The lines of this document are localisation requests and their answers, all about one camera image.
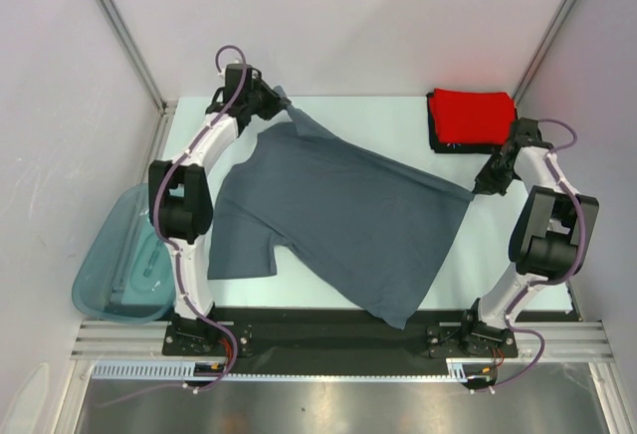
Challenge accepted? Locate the grey t shirt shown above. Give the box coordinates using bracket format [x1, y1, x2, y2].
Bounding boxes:
[208, 107, 473, 329]

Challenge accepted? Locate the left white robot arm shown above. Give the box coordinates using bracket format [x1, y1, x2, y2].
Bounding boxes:
[148, 63, 289, 356]

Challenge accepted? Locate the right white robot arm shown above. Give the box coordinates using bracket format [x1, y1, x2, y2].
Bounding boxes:
[459, 117, 599, 355]

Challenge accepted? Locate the red folded t shirt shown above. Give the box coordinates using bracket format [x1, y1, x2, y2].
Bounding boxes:
[428, 89, 518, 146]

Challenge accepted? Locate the teal transparent plastic bin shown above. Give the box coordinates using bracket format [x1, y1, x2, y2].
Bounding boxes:
[72, 184, 175, 325]

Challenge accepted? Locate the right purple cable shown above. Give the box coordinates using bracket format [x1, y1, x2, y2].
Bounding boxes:
[470, 117, 588, 395]

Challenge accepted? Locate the aluminium front rail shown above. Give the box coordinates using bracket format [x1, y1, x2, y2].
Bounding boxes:
[71, 321, 614, 363]

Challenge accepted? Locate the white slotted cable duct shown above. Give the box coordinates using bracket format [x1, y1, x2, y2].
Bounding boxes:
[92, 359, 497, 385]

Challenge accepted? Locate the left aluminium frame post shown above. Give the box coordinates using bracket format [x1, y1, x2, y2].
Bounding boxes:
[96, 0, 166, 112]

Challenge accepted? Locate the aluminium frame post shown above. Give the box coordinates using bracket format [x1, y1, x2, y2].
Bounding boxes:
[96, 0, 166, 112]
[513, 0, 579, 105]

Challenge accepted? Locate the right aluminium frame post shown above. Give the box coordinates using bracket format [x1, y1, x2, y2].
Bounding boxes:
[513, 0, 579, 105]

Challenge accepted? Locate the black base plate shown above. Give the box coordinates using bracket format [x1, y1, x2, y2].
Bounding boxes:
[182, 308, 519, 373]

